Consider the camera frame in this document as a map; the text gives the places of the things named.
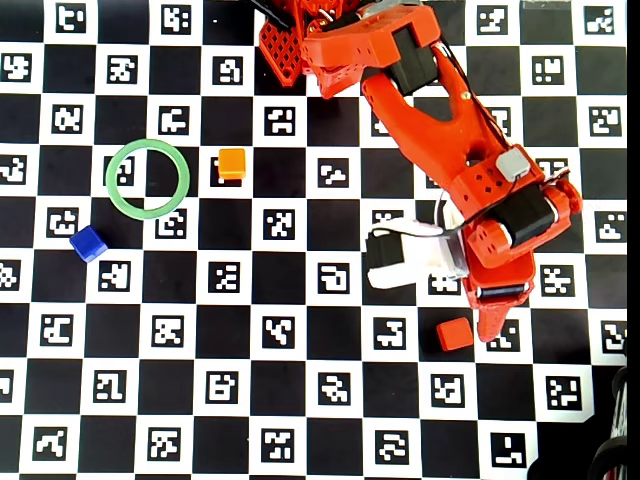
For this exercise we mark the red robot arm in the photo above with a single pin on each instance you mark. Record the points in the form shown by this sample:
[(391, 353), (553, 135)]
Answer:
[(425, 130)]

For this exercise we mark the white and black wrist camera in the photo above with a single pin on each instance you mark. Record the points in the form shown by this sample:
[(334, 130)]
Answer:
[(420, 255)]

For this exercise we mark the checkerboard marker mat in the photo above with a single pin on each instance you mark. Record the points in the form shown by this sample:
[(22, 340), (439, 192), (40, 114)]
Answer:
[(300, 350)]

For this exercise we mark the red robot base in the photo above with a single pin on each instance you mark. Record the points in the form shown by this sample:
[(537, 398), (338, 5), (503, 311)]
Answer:
[(282, 50)]

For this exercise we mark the blue cube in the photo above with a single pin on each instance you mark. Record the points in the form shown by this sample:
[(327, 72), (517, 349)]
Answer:
[(89, 244)]

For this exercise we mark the clear tape strip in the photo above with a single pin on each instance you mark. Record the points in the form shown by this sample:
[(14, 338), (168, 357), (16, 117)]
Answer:
[(545, 4)]

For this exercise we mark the red cube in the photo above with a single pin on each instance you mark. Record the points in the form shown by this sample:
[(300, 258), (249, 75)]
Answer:
[(455, 334)]

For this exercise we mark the black flexible camera stand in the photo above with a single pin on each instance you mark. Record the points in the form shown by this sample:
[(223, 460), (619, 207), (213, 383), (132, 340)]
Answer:
[(607, 460)]

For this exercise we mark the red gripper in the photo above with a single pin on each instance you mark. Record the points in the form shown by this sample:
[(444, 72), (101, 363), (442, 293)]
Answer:
[(501, 293)]

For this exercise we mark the grey duct tape wrap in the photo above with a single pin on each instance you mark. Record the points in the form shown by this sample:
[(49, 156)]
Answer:
[(397, 3)]

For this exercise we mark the orange cube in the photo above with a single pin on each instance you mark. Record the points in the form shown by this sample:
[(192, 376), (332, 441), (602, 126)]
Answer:
[(232, 162)]

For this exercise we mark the small grey square block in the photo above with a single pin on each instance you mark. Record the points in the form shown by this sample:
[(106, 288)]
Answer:
[(512, 165)]

